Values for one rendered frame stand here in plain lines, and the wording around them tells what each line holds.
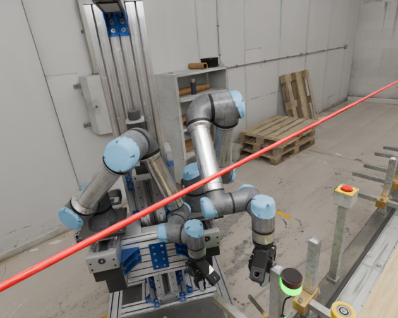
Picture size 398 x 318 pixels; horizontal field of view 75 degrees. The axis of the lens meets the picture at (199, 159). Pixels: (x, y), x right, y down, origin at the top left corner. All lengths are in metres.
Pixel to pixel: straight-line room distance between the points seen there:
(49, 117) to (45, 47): 0.65
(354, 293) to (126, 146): 1.32
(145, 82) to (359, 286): 1.49
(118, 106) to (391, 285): 1.39
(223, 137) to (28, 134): 2.26
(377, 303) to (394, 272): 0.20
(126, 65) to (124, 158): 0.55
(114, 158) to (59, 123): 2.17
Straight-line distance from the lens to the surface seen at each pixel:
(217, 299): 1.23
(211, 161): 0.94
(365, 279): 1.75
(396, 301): 1.31
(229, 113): 1.05
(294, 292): 0.90
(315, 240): 1.10
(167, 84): 3.26
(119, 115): 1.36
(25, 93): 3.00
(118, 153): 0.94
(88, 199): 1.16
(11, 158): 3.08
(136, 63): 1.32
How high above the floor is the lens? 1.82
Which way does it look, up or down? 23 degrees down
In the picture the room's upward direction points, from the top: 6 degrees counter-clockwise
